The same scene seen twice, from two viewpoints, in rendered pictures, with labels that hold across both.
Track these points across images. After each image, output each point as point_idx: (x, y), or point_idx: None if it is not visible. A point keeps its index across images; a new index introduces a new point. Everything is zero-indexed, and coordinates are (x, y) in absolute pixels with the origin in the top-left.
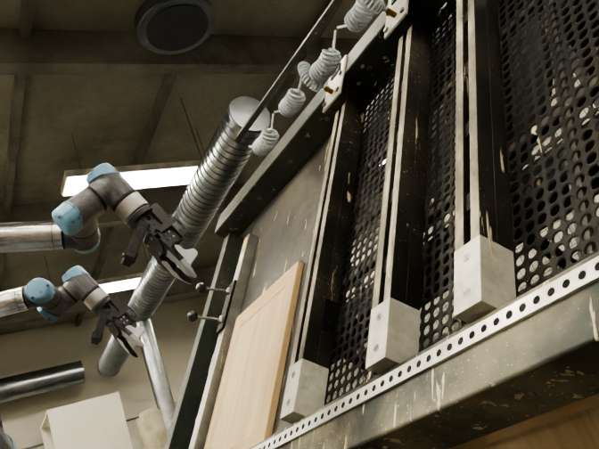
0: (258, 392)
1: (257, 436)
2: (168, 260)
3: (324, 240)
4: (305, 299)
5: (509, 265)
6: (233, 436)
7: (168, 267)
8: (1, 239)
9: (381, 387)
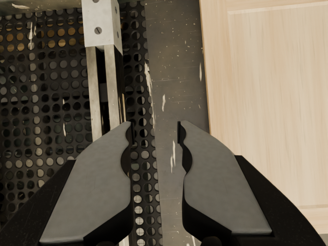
0: (254, 66)
1: (221, 7)
2: (184, 210)
3: None
4: (110, 129)
5: None
6: (303, 21)
7: (215, 175)
8: None
9: None
